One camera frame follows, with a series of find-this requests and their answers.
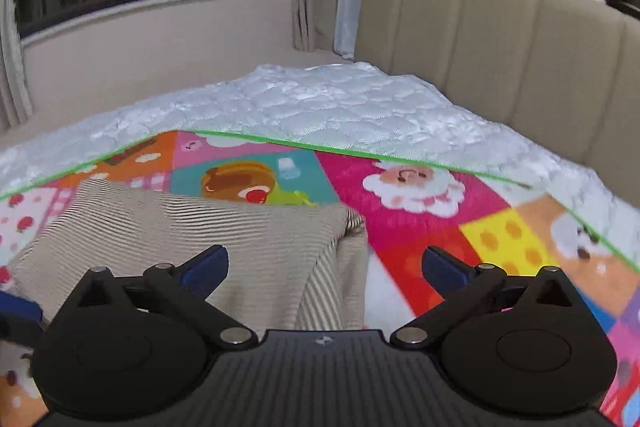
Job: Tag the beige pleated curtain with trim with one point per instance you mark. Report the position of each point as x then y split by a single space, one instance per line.
12 72

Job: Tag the colourful cartoon printed blanket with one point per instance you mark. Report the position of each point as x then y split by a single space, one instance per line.
425 232

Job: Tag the beige padded headboard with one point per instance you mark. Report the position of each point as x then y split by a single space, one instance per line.
500 57

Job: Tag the white quilted mattress cover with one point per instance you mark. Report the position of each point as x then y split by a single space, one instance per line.
325 102

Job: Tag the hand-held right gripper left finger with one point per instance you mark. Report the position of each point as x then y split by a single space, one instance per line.
206 268

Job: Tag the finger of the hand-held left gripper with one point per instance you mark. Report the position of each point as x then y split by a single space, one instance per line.
17 307

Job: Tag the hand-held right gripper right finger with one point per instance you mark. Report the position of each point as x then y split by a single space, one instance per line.
442 269

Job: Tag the beige striped garment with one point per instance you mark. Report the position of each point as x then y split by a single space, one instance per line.
200 222

